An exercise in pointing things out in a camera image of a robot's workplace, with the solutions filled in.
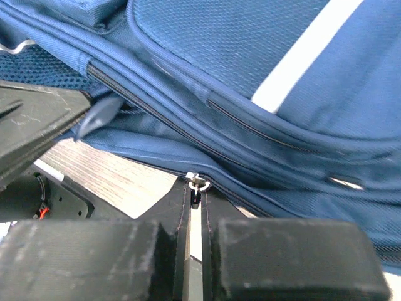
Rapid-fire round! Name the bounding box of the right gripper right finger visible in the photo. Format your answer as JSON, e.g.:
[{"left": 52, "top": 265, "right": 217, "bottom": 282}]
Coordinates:
[{"left": 200, "top": 188, "right": 256, "bottom": 300}]

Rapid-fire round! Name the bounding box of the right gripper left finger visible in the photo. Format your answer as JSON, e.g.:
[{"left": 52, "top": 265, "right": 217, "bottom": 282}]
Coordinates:
[{"left": 137, "top": 178, "right": 190, "bottom": 300}]

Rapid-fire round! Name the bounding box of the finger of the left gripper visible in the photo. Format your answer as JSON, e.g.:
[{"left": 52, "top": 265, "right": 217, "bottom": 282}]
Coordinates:
[{"left": 1, "top": 80, "right": 91, "bottom": 187}]

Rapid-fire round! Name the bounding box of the navy blue student backpack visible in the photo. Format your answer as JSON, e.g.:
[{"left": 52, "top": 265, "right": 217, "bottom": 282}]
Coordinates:
[{"left": 1, "top": 1, "right": 400, "bottom": 274}]

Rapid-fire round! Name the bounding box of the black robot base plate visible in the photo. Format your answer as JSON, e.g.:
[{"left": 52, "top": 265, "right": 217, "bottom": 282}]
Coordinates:
[{"left": 0, "top": 159, "right": 126, "bottom": 222}]

